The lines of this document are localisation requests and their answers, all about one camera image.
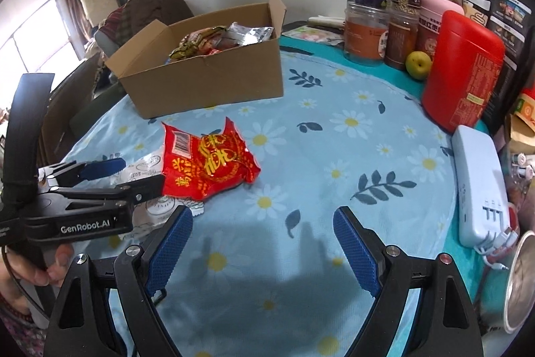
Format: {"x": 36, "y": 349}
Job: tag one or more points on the large red snack packet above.
{"x": 213, "y": 164}

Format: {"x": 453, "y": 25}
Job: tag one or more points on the black printed pouch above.
{"x": 501, "y": 10}

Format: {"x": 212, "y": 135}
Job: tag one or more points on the silver foil snack packet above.
{"x": 246, "y": 33}

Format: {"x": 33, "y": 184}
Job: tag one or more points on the white chopstick packet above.
{"x": 328, "y": 22}

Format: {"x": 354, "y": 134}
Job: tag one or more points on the red canister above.
{"x": 464, "y": 68}

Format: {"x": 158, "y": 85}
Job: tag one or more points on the yellow apple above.
{"x": 418, "y": 66}

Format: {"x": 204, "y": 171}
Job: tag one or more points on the light blue power bank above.
{"x": 476, "y": 173}

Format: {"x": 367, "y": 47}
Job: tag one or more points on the brown snack packet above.
{"x": 196, "y": 41}

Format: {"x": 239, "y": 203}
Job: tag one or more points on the wide jar of orange powder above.
{"x": 365, "y": 35}

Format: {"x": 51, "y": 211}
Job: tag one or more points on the person's left hand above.
{"x": 25, "y": 269}

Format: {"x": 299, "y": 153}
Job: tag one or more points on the clear plastic bag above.
{"x": 520, "y": 177}

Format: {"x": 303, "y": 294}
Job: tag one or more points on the floral printed packet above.
{"x": 311, "y": 35}

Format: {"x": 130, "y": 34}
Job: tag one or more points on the dark green seat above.
{"x": 98, "y": 110}

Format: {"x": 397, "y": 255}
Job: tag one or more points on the pink canister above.
{"x": 434, "y": 10}

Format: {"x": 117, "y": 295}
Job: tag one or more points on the white snack packet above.
{"x": 161, "y": 208}

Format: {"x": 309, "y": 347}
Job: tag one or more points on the grey chair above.
{"x": 103, "y": 43}

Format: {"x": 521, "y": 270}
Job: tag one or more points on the jar of brown powder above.
{"x": 401, "y": 41}

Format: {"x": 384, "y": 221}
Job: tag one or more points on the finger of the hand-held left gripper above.
{"x": 102, "y": 168}
{"x": 142, "y": 187}

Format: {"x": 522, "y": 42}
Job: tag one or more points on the brown jacket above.
{"x": 159, "y": 7}

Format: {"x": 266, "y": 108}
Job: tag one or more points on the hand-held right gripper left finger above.
{"x": 169, "y": 252}

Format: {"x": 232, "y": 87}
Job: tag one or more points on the brown cardboard box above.
{"x": 200, "y": 89}

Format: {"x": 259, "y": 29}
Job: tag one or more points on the steel-lined teal cup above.
{"x": 522, "y": 281}

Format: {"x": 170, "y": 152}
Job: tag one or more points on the purple curtain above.
{"x": 71, "y": 18}

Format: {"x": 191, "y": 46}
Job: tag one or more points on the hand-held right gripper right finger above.
{"x": 355, "y": 252}

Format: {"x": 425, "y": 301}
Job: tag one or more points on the stack of brown cardboard sheets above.
{"x": 69, "y": 102}

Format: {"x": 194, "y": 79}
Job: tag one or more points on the person's left forearm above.
{"x": 19, "y": 327}

